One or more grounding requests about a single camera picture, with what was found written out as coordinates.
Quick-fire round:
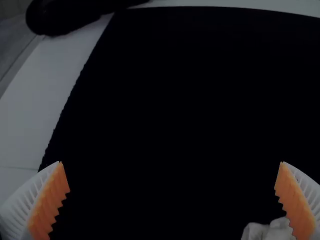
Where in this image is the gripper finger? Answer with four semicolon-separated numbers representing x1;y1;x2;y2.
0;160;71;240
274;161;320;240

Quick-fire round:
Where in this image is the pale towel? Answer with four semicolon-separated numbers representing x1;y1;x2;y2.
241;216;296;240

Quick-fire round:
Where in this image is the black mat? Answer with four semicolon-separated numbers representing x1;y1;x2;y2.
37;6;320;240

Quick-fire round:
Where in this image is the black bag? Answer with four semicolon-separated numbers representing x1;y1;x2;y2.
25;0;155;38

